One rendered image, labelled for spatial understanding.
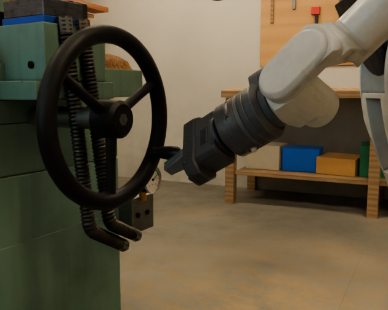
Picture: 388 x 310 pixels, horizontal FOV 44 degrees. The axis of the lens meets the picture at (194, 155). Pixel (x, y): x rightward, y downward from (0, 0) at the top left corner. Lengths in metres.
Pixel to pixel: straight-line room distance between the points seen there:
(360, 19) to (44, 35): 0.46
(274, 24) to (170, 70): 1.03
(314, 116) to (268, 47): 3.45
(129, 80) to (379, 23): 0.59
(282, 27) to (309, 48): 3.48
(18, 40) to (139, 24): 3.88
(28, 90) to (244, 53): 3.53
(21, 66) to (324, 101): 0.47
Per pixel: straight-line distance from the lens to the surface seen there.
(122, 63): 1.10
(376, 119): 1.05
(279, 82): 0.65
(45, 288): 0.97
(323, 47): 0.64
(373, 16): 0.67
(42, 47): 0.79
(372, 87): 1.07
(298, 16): 4.11
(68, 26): 0.81
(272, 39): 4.14
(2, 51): 0.87
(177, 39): 4.49
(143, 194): 1.08
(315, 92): 0.68
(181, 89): 4.44
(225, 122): 0.70
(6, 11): 0.88
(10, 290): 0.92
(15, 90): 0.81
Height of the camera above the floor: 0.86
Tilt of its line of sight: 8 degrees down
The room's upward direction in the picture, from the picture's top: straight up
